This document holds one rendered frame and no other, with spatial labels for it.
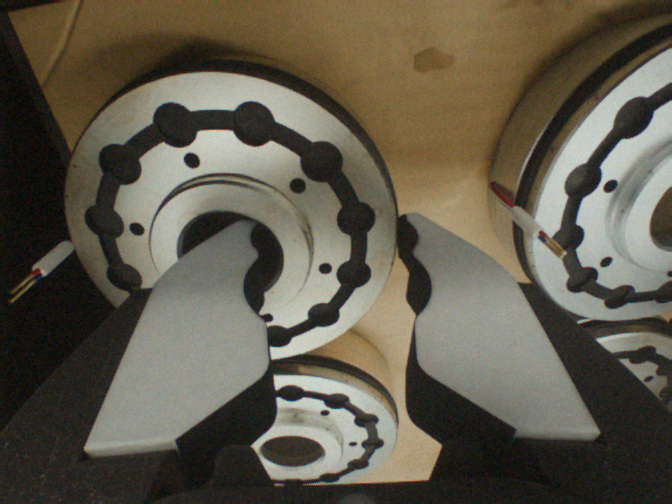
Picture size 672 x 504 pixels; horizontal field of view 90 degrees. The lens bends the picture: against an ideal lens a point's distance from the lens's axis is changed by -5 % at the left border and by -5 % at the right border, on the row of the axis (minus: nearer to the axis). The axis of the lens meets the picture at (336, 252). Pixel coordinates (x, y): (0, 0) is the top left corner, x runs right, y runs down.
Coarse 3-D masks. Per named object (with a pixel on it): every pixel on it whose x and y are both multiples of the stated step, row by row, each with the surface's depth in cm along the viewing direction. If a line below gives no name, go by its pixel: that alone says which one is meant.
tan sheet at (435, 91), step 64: (64, 0) 10; (128, 0) 10; (192, 0) 10; (256, 0) 10; (320, 0) 10; (384, 0) 10; (448, 0) 10; (512, 0) 10; (576, 0) 10; (640, 0) 10; (64, 64) 11; (128, 64) 11; (320, 64) 11; (384, 64) 11; (448, 64) 11; (512, 64) 11; (64, 128) 12; (384, 128) 12; (448, 128) 12; (448, 192) 14; (384, 320) 17
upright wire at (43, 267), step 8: (56, 248) 11; (64, 248) 11; (72, 248) 11; (48, 256) 10; (56, 256) 10; (64, 256) 11; (40, 264) 10; (48, 264) 10; (56, 264) 10; (32, 272) 10; (40, 272) 10; (48, 272) 10; (24, 280) 9; (32, 280) 10; (16, 288) 9; (24, 288) 9; (16, 296) 9
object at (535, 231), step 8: (488, 192) 12; (496, 192) 12; (496, 200) 12; (504, 200) 12; (504, 208) 11; (512, 208) 11; (520, 208) 11; (512, 216) 11; (520, 216) 10; (528, 216) 10; (520, 224) 10; (528, 224) 10; (536, 224) 10; (528, 232) 10; (536, 232) 10; (544, 232) 10; (544, 240) 10; (552, 240) 9; (552, 248) 9; (560, 248) 9; (560, 256) 9
